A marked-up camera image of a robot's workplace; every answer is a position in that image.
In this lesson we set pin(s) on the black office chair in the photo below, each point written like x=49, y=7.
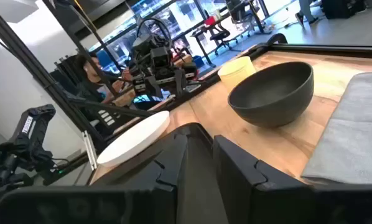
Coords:
x=220, y=34

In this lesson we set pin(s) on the black case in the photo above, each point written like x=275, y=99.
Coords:
x=341, y=7

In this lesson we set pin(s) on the black Trossen-labelled robot arm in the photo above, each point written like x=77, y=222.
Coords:
x=33, y=124

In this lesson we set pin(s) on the black round bowl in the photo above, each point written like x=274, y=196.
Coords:
x=267, y=93

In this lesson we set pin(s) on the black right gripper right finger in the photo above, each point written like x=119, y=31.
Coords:
x=251, y=193

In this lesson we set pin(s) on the black-legged office desk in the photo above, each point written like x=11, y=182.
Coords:
x=201, y=46

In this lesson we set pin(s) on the pale yellow plastic cup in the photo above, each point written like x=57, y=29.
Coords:
x=235, y=73

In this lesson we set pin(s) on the grey cloth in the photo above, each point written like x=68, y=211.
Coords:
x=354, y=130

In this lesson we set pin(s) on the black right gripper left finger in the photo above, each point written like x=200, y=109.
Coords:
x=161, y=193

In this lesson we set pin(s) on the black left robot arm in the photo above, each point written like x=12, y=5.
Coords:
x=144, y=43

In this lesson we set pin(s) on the person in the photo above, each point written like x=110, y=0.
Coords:
x=91, y=84

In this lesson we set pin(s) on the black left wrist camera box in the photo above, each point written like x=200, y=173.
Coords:
x=160, y=57

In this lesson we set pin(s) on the black slanted frame post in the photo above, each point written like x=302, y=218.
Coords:
x=33, y=67

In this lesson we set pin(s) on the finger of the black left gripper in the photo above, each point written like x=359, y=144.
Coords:
x=179, y=82
x=152, y=87

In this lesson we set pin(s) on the silver aluminium bracket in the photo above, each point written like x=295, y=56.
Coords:
x=89, y=149

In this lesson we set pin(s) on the black box white labels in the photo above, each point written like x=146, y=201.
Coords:
x=106, y=117

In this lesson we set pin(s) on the white round plate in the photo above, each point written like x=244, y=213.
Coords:
x=133, y=140

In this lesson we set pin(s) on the blue bin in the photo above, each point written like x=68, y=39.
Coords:
x=198, y=61

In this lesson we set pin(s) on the person's legs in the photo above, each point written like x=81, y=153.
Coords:
x=304, y=9

